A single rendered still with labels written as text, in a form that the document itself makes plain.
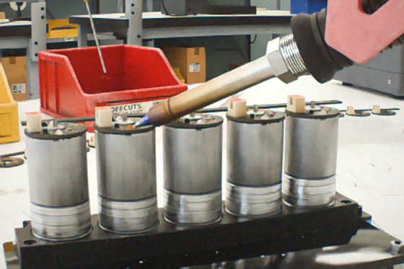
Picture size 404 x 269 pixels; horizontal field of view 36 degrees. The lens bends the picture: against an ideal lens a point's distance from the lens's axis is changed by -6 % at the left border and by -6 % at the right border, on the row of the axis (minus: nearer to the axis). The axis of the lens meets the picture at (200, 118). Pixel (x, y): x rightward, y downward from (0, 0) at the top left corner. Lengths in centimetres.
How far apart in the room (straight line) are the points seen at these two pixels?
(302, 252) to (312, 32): 10
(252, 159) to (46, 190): 8
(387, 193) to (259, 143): 14
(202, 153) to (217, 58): 532
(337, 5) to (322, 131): 9
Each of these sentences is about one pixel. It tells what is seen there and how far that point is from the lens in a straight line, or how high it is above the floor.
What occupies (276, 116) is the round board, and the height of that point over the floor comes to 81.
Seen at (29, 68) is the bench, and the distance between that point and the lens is 269.
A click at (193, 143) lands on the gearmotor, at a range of 26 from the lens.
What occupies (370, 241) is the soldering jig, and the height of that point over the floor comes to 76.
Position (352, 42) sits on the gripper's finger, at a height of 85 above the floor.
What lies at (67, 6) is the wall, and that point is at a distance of 493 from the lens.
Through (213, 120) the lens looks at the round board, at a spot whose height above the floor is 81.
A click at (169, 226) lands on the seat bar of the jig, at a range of 26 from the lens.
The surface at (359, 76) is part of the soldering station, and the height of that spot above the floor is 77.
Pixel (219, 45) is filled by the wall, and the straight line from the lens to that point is 558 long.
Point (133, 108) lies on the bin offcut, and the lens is 55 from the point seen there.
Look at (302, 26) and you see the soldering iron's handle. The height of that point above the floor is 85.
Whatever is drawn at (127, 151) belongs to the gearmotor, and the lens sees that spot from 25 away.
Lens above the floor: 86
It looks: 11 degrees down
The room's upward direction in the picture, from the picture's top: straight up
